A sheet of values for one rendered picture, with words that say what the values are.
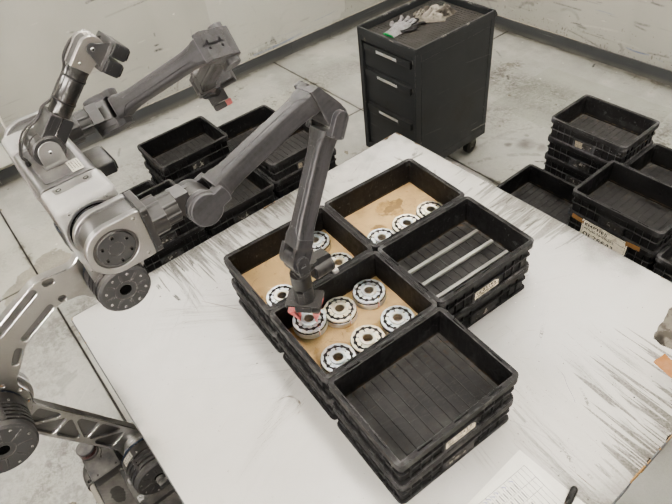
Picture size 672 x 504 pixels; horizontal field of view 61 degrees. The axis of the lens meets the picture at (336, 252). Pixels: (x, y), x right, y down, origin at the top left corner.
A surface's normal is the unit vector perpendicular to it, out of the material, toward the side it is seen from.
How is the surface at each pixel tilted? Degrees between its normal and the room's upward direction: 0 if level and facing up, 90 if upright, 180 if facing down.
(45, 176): 0
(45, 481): 0
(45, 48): 90
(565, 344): 0
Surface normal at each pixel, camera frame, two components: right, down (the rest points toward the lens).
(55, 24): 0.62, 0.50
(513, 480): -0.11, -0.71
